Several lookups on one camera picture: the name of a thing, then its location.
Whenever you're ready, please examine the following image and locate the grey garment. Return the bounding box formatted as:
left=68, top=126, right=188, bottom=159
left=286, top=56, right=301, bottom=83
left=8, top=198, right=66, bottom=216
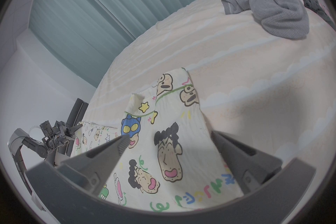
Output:
left=221, top=0, right=310, bottom=39

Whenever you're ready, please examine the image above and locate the blue-green curtain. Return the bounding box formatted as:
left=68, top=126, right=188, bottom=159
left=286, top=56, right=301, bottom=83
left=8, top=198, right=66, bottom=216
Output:
left=29, top=0, right=237, bottom=88

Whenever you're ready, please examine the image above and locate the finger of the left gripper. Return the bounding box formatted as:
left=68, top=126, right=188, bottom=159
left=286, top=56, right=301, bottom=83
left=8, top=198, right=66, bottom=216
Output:
left=67, top=124, right=84, bottom=137

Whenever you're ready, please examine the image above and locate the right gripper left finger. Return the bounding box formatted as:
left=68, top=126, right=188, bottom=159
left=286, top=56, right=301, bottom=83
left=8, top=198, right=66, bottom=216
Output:
left=58, top=134, right=130, bottom=193

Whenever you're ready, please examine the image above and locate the white printed pyjama top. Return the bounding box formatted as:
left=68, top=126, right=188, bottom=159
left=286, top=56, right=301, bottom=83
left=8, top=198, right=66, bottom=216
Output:
left=71, top=68, right=244, bottom=214

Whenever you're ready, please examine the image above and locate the bed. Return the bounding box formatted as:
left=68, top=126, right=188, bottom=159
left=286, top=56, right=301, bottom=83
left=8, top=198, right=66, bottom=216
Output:
left=84, top=0, right=336, bottom=196

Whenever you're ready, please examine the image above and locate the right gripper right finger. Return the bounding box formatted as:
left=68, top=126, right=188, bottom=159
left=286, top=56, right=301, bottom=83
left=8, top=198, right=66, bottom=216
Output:
left=211, top=131, right=283, bottom=195

